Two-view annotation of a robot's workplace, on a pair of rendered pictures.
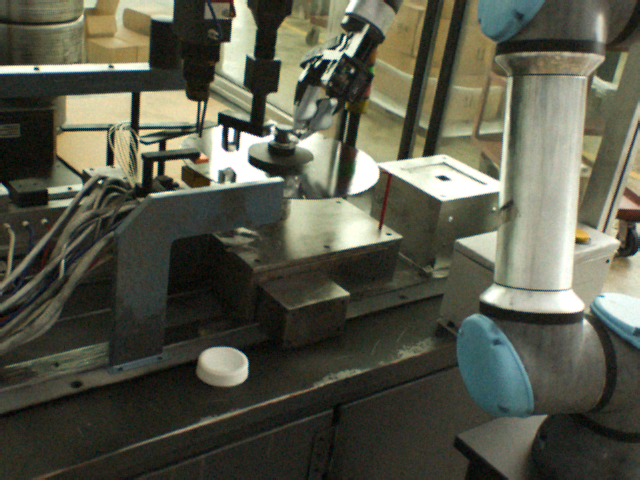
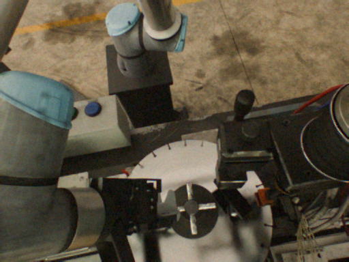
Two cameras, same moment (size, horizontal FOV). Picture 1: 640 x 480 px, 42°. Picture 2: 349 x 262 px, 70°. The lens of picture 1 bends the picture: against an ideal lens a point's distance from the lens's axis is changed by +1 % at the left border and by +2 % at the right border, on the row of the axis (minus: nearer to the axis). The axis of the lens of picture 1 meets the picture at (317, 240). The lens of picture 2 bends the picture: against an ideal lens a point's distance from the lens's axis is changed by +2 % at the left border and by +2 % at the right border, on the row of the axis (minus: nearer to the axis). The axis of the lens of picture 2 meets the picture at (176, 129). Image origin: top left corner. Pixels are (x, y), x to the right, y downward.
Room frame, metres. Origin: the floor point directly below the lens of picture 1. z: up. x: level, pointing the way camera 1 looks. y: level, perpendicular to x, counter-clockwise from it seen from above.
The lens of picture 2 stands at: (1.35, 0.12, 1.50)
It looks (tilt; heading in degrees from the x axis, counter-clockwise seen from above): 64 degrees down; 219
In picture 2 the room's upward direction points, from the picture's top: 10 degrees counter-clockwise
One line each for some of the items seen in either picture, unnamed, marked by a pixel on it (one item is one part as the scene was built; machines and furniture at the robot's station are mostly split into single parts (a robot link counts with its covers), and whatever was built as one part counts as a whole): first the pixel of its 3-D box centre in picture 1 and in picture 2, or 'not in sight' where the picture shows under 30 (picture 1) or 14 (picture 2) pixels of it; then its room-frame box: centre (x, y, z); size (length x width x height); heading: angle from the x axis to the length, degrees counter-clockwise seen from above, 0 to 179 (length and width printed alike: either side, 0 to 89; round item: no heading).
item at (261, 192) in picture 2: (173, 172); (280, 194); (1.17, 0.23, 0.95); 0.10 x 0.03 x 0.07; 130
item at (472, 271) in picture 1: (528, 281); (80, 129); (1.24, -0.35, 0.82); 0.28 x 0.11 x 0.15; 130
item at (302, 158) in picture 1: (281, 150); (191, 209); (1.30, 0.08, 0.96); 0.11 x 0.11 x 0.03
